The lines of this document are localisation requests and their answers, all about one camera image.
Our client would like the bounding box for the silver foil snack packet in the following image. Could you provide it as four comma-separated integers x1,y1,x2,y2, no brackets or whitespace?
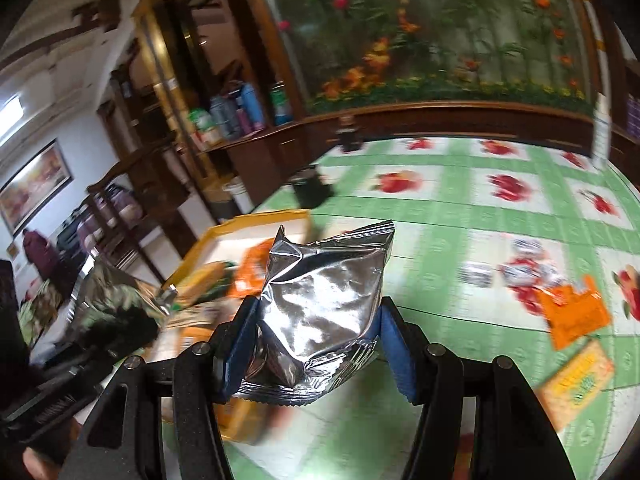
239,220,396,407
67,257,178,351

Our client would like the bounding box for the green bag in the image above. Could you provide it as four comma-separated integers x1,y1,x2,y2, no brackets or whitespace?
187,107,216,133

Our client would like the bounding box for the dark wooden chair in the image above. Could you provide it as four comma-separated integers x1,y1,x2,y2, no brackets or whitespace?
87,135,221,281

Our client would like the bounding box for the grey-blue jug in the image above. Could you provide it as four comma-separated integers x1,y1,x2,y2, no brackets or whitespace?
209,95,240,140

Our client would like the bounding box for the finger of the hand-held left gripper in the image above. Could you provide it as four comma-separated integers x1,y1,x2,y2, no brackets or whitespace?
75,305,161,363

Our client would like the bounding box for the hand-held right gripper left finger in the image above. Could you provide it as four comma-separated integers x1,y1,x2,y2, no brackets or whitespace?
60,296,261,480

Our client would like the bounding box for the small black jar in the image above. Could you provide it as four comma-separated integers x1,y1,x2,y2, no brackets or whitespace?
336,115,365,152

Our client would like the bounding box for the red and white candy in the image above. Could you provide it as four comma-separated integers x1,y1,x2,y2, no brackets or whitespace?
537,260,563,286
500,260,538,288
515,285,543,316

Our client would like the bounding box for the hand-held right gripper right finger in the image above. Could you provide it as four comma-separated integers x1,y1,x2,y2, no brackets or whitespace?
377,296,573,480

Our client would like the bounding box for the yellow-edged white tray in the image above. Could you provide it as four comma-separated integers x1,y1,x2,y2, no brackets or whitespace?
145,209,313,448

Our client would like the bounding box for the black cylindrical can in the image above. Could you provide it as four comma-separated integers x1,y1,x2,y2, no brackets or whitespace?
290,165,335,209

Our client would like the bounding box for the framed painting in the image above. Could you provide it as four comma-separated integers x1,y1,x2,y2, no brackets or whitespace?
0,139,74,233

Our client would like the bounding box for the ceiling light panel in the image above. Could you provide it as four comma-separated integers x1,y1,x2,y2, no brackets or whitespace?
0,94,23,141

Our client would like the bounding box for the black and white candy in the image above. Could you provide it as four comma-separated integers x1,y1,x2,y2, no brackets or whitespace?
460,261,493,288
511,238,545,259

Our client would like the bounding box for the white bucket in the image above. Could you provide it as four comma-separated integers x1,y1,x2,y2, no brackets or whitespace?
222,177,255,216

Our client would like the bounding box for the blue bottle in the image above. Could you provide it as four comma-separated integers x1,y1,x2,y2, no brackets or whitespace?
239,82,266,131

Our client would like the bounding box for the white plastic bottle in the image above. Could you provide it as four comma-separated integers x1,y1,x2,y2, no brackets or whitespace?
591,92,613,166

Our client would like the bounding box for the person's left hand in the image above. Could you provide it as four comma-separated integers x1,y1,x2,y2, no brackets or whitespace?
22,420,83,480

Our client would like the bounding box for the flower mural panel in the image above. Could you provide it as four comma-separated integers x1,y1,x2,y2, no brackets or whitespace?
260,0,601,116

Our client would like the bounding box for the wooden chair with purple cloth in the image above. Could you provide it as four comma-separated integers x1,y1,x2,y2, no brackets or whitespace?
75,185,146,271

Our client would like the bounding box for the green label water bottle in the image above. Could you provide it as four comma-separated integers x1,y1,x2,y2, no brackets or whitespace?
270,82,295,126

